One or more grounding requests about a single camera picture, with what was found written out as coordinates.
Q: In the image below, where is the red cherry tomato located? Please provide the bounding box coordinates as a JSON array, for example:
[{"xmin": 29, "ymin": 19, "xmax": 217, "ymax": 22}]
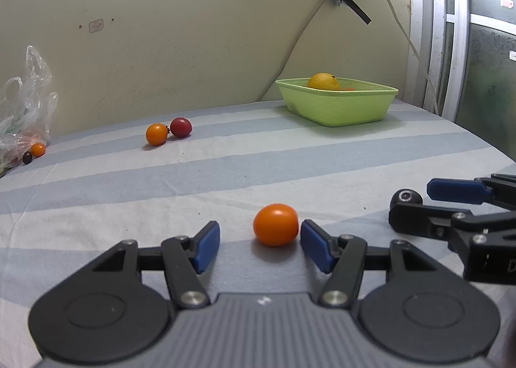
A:
[{"xmin": 169, "ymin": 117, "xmax": 193, "ymax": 139}]

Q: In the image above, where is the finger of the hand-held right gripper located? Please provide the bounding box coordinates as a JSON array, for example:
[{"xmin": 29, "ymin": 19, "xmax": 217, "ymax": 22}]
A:
[
  {"xmin": 426, "ymin": 174, "xmax": 516, "ymax": 216},
  {"xmin": 388, "ymin": 202, "xmax": 516, "ymax": 250}
]

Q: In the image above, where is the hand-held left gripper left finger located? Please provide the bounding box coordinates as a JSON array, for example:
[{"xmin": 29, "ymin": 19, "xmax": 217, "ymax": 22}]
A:
[{"xmin": 64, "ymin": 220, "xmax": 222, "ymax": 309}]

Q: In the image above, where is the thick white power cable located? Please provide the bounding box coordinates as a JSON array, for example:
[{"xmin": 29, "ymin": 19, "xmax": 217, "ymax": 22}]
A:
[{"xmin": 360, "ymin": 0, "xmax": 441, "ymax": 114}]

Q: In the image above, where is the large yellow citrus fruit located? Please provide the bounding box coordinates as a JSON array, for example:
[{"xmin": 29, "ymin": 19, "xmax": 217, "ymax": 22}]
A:
[{"xmin": 307, "ymin": 72, "xmax": 342, "ymax": 91}]

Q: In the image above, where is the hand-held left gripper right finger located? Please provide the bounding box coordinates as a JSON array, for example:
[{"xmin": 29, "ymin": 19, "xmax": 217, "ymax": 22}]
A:
[{"xmin": 300, "ymin": 219, "xmax": 450, "ymax": 308}]

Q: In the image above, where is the thin white cable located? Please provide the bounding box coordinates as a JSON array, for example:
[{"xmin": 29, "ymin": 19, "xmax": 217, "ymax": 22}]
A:
[{"xmin": 260, "ymin": 0, "xmax": 328, "ymax": 102}]

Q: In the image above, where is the aluminium window frame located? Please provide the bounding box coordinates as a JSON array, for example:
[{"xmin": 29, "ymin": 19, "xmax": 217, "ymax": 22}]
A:
[{"xmin": 404, "ymin": 0, "xmax": 471, "ymax": 121}]

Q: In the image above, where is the striped bed sheet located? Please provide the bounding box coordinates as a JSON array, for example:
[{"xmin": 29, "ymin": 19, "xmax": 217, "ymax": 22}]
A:
[{"xmin": 0, "ymin": 98, "xmax": 516, "ymax": 368}]

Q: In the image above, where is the green plastic basin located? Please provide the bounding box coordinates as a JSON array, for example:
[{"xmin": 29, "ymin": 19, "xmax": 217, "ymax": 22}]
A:
[{"xmin": 275, "ymin": 78, "xmax": 400, "ymax": 127}]

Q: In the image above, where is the clear plastic bag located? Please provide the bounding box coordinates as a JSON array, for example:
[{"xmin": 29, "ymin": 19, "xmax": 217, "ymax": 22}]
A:
[{"xmin": 0, "ymin": 45, "xmax": 59, "ymax": 175}]

